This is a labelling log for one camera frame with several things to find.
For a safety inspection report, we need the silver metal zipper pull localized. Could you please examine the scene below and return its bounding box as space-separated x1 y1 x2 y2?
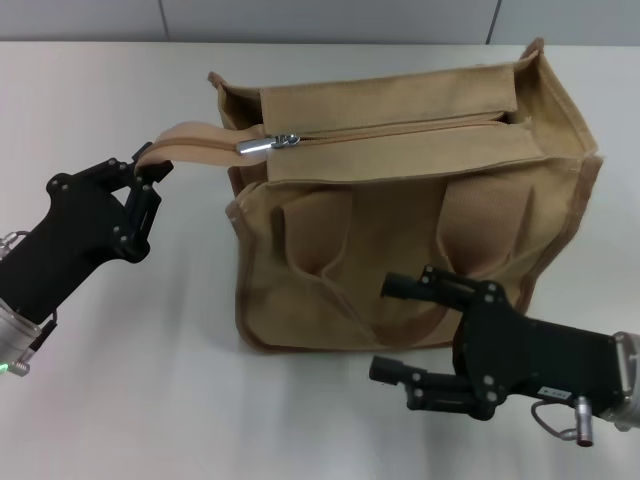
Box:
234 130 301 157

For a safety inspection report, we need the left gripper cable with plugs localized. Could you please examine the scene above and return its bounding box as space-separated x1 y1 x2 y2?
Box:
0 229 57 377

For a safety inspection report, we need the right gripper cable with plugs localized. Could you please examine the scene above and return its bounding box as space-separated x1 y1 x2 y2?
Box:
529 394 601 447

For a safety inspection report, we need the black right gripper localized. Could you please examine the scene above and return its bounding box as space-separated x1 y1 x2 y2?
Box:
368 264 626 420

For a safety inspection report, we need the khaki canvas food bag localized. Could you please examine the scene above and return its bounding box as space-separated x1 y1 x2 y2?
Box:
134 37 605 354

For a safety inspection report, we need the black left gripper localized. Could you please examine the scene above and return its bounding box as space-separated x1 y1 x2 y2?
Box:
0 141 175 321

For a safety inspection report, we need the gripper cable with plugs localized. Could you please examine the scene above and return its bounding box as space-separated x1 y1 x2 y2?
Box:
0 229 57 377
529 394 601 447

